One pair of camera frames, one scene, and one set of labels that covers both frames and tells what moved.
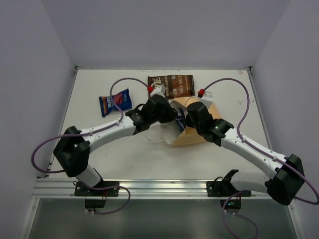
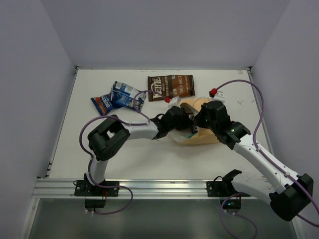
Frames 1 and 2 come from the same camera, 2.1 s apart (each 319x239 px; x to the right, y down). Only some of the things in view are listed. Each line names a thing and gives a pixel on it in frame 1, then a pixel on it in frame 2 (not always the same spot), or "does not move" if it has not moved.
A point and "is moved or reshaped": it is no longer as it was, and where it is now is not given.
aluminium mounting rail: (144, 187) does not move
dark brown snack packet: (174, 85) does not move
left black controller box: (94, 203) does not move
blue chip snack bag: (122, 99) is moved or reshaped
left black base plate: (81, 190) does not move
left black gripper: (168, 115) -> (185, 119)
